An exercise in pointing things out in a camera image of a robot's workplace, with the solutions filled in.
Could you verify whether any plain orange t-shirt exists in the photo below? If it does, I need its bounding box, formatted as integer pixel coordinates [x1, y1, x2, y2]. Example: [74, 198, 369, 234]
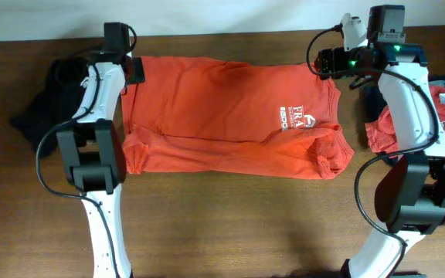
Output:
[121, 56, 354, 179]

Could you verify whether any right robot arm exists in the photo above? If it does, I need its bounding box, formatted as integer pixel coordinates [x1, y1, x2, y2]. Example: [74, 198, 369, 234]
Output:
[308, 5, 445, 278]

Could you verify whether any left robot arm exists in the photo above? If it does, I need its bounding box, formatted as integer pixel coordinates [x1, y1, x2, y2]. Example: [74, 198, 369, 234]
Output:
[56, 22, 144, 278]

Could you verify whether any black knit garment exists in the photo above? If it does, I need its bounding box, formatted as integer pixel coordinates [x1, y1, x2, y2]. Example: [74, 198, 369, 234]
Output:
[9, 57, 88, 151]

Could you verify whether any red McKinney printed t-shirt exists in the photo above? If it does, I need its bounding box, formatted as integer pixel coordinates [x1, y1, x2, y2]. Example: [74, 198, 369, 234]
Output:
[365, 85, 445, 153]

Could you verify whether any left black camera cable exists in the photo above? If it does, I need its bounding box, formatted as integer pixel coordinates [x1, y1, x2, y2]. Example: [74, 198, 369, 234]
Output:
[36, 23, 138, 278]

